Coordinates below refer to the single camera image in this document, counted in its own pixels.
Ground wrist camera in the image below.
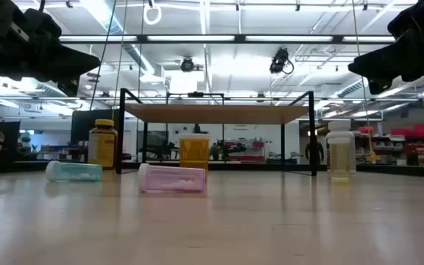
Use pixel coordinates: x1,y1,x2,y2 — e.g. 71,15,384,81
387,0,424,41
22,7,63,43

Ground round black ceiling fixture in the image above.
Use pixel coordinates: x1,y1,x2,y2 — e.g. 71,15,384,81
180,55,195,73

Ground white cable loop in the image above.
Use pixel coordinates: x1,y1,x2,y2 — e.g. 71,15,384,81
142,2,163,27

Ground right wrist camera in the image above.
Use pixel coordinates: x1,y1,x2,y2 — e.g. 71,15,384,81
387,0,424,41

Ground teal vial white cap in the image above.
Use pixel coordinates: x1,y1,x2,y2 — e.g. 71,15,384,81
45,160,103,183

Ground black overhead light bar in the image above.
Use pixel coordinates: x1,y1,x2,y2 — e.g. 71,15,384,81
59,33,397,44

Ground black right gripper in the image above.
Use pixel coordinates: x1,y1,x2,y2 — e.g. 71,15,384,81
347,29,424,96

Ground wooden shelf black legs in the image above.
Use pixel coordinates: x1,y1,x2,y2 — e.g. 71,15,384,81
115,87,319,177

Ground rack with red bins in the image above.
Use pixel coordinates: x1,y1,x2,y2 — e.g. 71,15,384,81
390,123,424,166

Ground brown bottle yellow cap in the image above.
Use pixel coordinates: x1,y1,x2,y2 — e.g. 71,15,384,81
88,118,119,170

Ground pink vial white cap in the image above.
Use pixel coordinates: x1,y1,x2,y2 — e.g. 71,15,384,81
137,163,207,194

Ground person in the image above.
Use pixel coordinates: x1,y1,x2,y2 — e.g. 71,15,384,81
305,141,325,166

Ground black overhead camera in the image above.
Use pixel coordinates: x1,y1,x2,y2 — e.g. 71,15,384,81
269,46,294,75

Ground dark monitor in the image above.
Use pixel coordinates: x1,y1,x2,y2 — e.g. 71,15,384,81
70,109,121,143

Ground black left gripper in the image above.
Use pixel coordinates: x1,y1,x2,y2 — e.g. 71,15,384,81
0,21,102,98

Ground black hanging cable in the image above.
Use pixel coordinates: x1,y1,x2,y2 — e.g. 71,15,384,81
88,0,118,111

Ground orange vial white cap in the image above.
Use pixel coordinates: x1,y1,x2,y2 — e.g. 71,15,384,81
179,133,211,182

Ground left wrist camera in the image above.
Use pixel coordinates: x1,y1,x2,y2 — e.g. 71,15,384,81
22,7,63,43

